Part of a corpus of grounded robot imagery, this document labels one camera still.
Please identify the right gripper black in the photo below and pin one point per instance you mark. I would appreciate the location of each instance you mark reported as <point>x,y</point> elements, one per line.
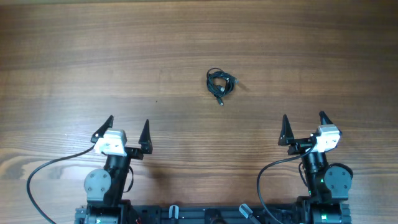
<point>302,144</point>

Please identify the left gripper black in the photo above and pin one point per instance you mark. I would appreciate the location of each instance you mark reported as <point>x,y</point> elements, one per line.
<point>132,150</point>

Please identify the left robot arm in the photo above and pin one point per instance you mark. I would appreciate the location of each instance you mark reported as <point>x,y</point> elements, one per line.
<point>105,187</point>

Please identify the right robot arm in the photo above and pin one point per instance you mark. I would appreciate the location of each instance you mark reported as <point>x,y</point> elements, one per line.
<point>328,184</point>

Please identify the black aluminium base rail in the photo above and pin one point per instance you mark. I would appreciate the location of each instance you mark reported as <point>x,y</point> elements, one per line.
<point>280,213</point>

